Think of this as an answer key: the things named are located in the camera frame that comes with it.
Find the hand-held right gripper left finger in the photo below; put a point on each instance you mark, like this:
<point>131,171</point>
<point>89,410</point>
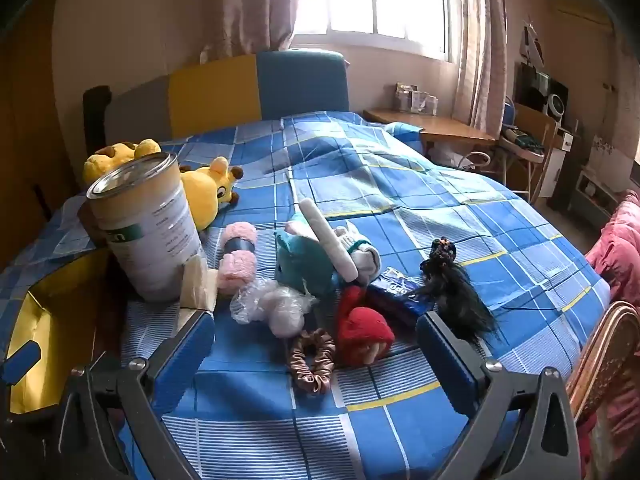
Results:
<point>185,355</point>

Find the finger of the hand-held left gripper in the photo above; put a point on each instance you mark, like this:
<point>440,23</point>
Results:
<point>20,360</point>

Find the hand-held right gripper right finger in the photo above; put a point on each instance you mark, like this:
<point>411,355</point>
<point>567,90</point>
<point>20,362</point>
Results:
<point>450,365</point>

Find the yellow-lined cardboard box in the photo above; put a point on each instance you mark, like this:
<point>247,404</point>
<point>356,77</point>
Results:
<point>40,320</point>

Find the black braided beaded hairpiece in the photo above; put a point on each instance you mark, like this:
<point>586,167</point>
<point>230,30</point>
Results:
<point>455,295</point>

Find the red fuzzy sock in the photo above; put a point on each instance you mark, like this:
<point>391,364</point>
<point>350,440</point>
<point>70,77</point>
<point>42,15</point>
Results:
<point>362,330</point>

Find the pink towel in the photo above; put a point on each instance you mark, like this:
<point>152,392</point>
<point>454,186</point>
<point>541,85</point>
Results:
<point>235,265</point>

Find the plastic-wrapped white cloth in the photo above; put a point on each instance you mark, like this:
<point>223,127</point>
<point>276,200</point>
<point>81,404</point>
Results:
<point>285,312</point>

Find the brown satin scrunchie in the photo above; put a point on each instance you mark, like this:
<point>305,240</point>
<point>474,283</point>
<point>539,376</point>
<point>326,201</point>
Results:
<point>300,360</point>

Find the teal plush toy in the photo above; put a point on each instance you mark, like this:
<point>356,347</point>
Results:
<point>305,260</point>

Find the metal powder can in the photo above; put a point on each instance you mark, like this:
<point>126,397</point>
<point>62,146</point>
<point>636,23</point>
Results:
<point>145,230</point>

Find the blue plaid pillow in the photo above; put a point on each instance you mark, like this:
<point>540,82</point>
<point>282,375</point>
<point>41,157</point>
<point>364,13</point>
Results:
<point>60,230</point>

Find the yellow giraffe plush toy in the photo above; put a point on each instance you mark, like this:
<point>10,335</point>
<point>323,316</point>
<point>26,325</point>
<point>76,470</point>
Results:
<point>200,195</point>

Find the blue plaid bedspread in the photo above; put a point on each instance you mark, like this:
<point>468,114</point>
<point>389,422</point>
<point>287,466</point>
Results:
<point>375,185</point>

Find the pink quilt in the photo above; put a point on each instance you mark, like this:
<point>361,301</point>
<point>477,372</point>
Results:
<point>615,255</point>

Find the worn low shelf unit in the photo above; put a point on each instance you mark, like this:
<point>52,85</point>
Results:
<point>595,185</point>

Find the white small cabinet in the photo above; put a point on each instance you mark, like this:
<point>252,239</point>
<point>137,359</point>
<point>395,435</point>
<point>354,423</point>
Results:
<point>557,160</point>

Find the wooden desk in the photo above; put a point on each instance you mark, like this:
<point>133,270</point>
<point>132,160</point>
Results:
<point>440,130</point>

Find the wooden wardrobe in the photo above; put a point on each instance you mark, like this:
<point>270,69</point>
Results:
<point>30,110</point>

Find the wooden folding chair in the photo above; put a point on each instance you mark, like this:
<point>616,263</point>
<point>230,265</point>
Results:
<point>530,125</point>

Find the black rolled mat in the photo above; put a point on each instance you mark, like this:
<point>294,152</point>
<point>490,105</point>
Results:
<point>95,115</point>

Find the clear desk organizer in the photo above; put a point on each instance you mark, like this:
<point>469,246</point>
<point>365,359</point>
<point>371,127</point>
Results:
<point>415,100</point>

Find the white desk fan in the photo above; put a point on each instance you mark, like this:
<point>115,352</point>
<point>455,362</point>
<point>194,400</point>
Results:
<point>559,112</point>

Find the black monitor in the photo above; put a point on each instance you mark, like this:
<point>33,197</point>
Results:
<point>537,85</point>

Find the grey yellow blue headboard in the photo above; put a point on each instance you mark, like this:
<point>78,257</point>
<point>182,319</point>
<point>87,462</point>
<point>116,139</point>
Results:
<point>300,85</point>

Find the pink patterned curtain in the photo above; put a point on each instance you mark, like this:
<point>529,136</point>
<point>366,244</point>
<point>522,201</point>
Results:
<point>250,5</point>
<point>482,45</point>

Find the window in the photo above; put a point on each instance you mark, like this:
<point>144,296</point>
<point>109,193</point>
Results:
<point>375,0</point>

